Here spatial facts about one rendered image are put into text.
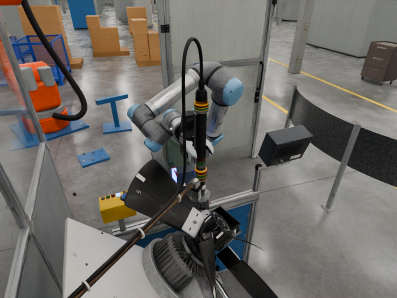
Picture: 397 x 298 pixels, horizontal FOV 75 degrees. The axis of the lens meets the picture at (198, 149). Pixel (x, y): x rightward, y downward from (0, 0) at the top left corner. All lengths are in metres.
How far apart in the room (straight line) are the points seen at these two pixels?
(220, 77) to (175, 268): 0.78
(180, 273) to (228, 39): 2.33
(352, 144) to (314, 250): 0.99
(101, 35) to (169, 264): 9.29
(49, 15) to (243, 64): 6.47
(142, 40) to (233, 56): 5.60
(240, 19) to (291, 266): 2.31
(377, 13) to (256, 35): 7.83
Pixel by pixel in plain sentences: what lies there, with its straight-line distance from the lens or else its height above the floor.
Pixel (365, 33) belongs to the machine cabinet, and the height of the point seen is 0.76.
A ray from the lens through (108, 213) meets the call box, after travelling 1.32.
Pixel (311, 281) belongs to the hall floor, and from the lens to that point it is 2.43.
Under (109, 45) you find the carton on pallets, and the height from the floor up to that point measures 0.33.
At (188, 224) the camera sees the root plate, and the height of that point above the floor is 1.26.
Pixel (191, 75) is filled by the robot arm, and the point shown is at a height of 1.62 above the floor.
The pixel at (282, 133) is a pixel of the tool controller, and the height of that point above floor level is 1.25.
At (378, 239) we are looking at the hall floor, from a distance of 2.99.
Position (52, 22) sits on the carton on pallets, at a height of 1.20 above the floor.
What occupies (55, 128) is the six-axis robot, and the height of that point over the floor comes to 0.09.
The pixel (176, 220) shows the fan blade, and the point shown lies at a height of 1.29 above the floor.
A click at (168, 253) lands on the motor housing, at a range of 0.94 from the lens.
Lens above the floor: 1.94
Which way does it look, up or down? 32 degrees down
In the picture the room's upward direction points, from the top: straight up
